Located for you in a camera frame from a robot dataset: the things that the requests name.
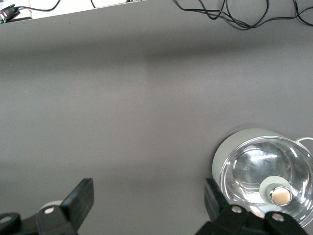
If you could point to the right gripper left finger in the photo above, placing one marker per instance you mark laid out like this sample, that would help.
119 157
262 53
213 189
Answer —
80 198

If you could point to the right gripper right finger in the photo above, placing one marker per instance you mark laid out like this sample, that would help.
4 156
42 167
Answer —
215 203

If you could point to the glass lid with metal knob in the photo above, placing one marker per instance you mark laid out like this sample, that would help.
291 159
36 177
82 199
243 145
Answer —
259 166

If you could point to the grey-green cooking pot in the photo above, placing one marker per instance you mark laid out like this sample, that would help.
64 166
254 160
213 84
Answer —
227 147

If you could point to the black plug connector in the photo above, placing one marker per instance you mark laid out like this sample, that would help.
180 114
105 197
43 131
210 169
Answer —
8 12

